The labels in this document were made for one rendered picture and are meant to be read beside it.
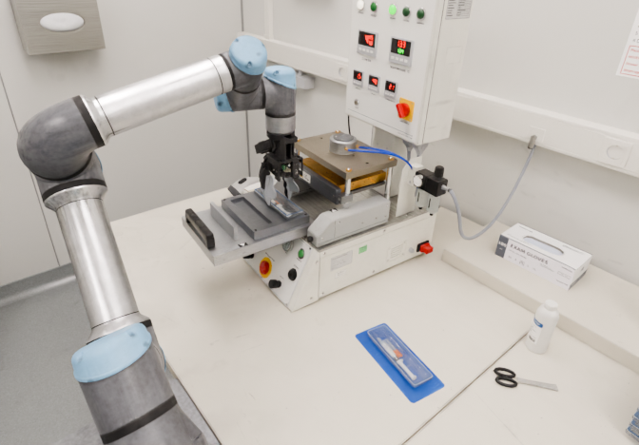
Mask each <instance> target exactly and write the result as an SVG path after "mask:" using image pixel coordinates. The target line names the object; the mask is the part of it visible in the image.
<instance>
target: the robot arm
mask: <svg viewBox="0 0 639 445"><path fill-rule="evenodd" d="M266 62H267V50H266V47H265V45H264V44H263V43H262V42H261V41H260V40H259V39H257V38H256V37H253V36H250V35H243V36H240V37H238V38H236V39H235V40H234V41H233V43H232V44H231V46H230V48H229V50H228V51H226V52H223V53H220V54H216V55H213V56H211V57H208V58H205V59H202V60H200V61H197V62H194V63H191V64H188V65H185V66H182V67H179V68H175V69H172V70H170V71H167V72H164V73H161V74H158V75H155V76H152V77H149V78H146V79H144V80H142V81H139V82H136V83H133V84H130V85H127V86H124V87H119V88H116V89H113V90H112V91H109V92H106V93H103V94H100V95H97V96H94V97H91V98H88V97H87V96H84V95H82V94H81V95H77V96H74V97H72V98H69V99H66V100H64V101H61V102H59V103H56V104H54V105H52V106H49V107H47V108H45V109H43V110H41V111H40V112H38V113H36V114H35V115H33V116H32V117H31V118H30V119H28V120H27V121H26V122H25V124H24V125H23V126H22V128H21V130H20V132H19V134H18V138H17V144H16V145H17V151H18V155H19V157H20V159H21V161H22V162H23V164H24V165H25V166H26V167H27V168H28V169H29V170H30V171H31V172H32V174H33V175H34V177H35V179H36V182H37V184H38V187H39V190H40V194H41V197H42V200H43V203H44V206H45V207H46V208H48V209H50V210H52V211H54V212H55V213H56V215H57V219H58V222H59V224H60V227H61V231H62V234H63V237H64V240H65V243H66V247H67V250H68V254H69V258H70V261H71V264H72V267H73V271H74V274H75V277H76V280H77V283H78V286H79V289H80V292H81V296H82V299H83V302H84V305H85V308H86V311H87V316H88V319H89V323H90V326H91V329H92V330H91V333H90V335H89V337H88V339H87V341H86V343H87V346H84V347H83V348H81V349H79V350H78V351H77V352H75V353H74V355H73V356H72V358H71V364H72V367H73V370H74V371H73V374H74V377H75V379H76V380H78V382H79V385H80V387H81V390H82V392H83V395H84V397H85V400H86V402H87V406H88V408H89V410H90V413H91V415H92V418H93V420H94V423H95V425H96V428H97V430H98V433H99V435H100V438H101V439H102V442H103V444H104V445H208V442H207V440H206V438H205V436H204V434H203V432H202V431H201V430H200V429H199V428H198V426H197V425H196V424H195V423H194V422H193V421H192V420H191V419H190V418H189V417H188V416H187V414H186V413H185V412H184V411H183V410H182V409H181V407H180V406H179V404H178V401H177V399H176V398H175V395H174V393H173V390H172V388H171V386H170V383H169V381H168V379H167V376H166V374H165V366H166V361H165V353H164V351H163V349H162V347H161V346H160V344H159V342H158V340H157V337H156V334H155V331H154V328H153V325H152V322H151V319H150V318H149V317H147V316H145V315H143V314H141V313H140V312H139V309H138V306H137V303H136V300H135V298H134V295H133V291H132V288H131V285H130V282H129V279H128V276H127V273H126V269H125V266H124V263H123V260H122V257H121V254H120V251H119V248H118V244H117V242H116V239H115V236H114V233H113V230H112V227H111V224H110V221H109V218H108V215H107V211H106V208H105V205H104V202H103V200H104V198H105V196H106V195H107V193H108V189H107V184H106V181H105V178H104V175H103V167H102V163H101V160H100V158H99V156H98V155H97V153H96V152H95V151H94V150H95V149H97V148H100V147H102V146H105V145H107V143H108V140H109V138H110V137H112V136H115V135H118V134H120V133H123V132H125V131H128V130H131V129H132V128H135V127H137V126H142V125H144V124H147V123H149V122H152V121H155V120H157V119H160V118H162V117H164V116H167V115H169V114H172V113H175V112H177V111H180V110H182V109H185V108H188V107H190V106H194V105H196V104H199V103H201V102H204V101H206V100H209V99H212V98H214V103H215V107H216V109H217V110H218V111H219V112H235V111H246V110H257V109H265V129H266V136H267V137H268V138H269V139H268V140H265V141H261V142H258V143H257V144H256V145H254V147H255V149H256V153H257V154H259V153H260V154H265V155H264V157H263V158H264V161H263V163H261V168H260V172H259V178H260V183H261V190H262V194H263V196H264V199H265V201H266V203H267V204H268V205H269V206H270V204H271V199H276V197H277V192H276V190H275V188H274V181H275V179H276V180H277V181H278V182H280V181H281V179H283V181H284V183H283V186H284V194H285V196H286V198H287V199H289V200H290V198H291V196H292V192H293V191H294V192H299V191H300V190H299V187H298V186H297V184H296V183H295V181H294V178H298V176H299V174H300V175H301V176H302V168H303V158H302V157H301V156H300V155H298V154H297V153H295V143H296V142H297V141H298V137H297V136H296V135H295V129H296V89H297V87H296V73H295V71H294V70H293V69H292V68H290V67H286V66H272V67H266ZM263 72H264V73H263ZM262 74H263V76H262ZM299 162H301V171H300V170H299ZM270 172H271V173H272V174H273V175H275V179H274V176H273V175H270Z"/></svg>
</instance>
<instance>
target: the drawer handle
mask: <svg viewBox="0 0 639 445"><path fill-rule="evenodd" d="M185 221H186V222H187V223H192V225H193V226H194V227H195V228H196V229H197V231H198V232H199V233H200V234H201V236H202V237H203V238H204V240H205V244H206V248H207V249H209V248H213V247H215V238H214V234H213V233H212V231H211V230H210V229H209V228H208V227H207V226H206V224H205V223H204V222H203V221H202V220H201V219H200V217H199V216H198V215H197V214H196V213H195V212H194V210H193V209H192V208H188V209H186V210H185Z"/></svg>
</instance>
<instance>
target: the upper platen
mask: <svg viewBox="0 0 639 445"><path fill-rule="evenodd" d="M303 164H304V165H305V166H307V167H308V168H310V169H312V170H313V171H315V172H316V173H318V174H319V175H321V177H323V178H324V179H326V180H327V181H329V182H331V183H332V184H334V185H336V186H337V187H339V188H340V189H341V193H342V192H344V187H345V179H343V178H341V176H339V175H338V174H336V173H334V172H333V171H331V170H330V169H328V168H326V167H325V166H323V165H321V164H319V163H318V162H316V161H314V160H313V159H311V158H310V157H309V158H304V159H303ZM385 179H386V172H385V171H383V170H380V171H376V172H373V173H369V174H366V175H362V176H358V177H356V178H352V179H351V189H350V192H351V193H353V194H356V193H359V192H361V191H365V190H368V189H371V188H375V187H378V186H381V185H384V184H385V182H384V180H385Z"/></svg>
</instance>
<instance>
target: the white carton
mask: <svg viewBox="0 0 639 445"><path fill-rule="evenodd" d="M495 254H496V255H497V256H499V257H501V258H503V259H505V260H507V261H510V262H512V263H514V264H516V265H518V266H520V267H522V268H524V269H526V270H528V271H530V272H532V273H534V274H535V275H537V276H539V277H541V278H543V279H545V280H547V281H550V282H552V283H554V284H556V285H558V286H560V287H562V288H564V289H566V290H568V291H569V290H570V289H571V288H572V287H573V286H574V285H575V284H576V283H577V282H578V281H579V280H580V279H581V278H582V277H583V276H584V275H585V274H586V271H587V269H588V266H589V264H590V262H591V258H592V254H590V253H588V252H586V251H584V250H581V249H579V248H577V247H574V246H572V245H570V244H567V243H565V242H561V241H560V240H558V239H556V238H553V237H551V236H549V235H546V234H544V233H542V232H539V231H537V230H535V229H532V228H530V227H528V226H526V225H524V224H522V223H520V222H519V223H517V224H516V225H514V226H513V227H511V228H509V229H508V230H506V231H505V232H503V233H502V234H500V236H499V239H498V243H497V247H496V249H495Z"/></svg>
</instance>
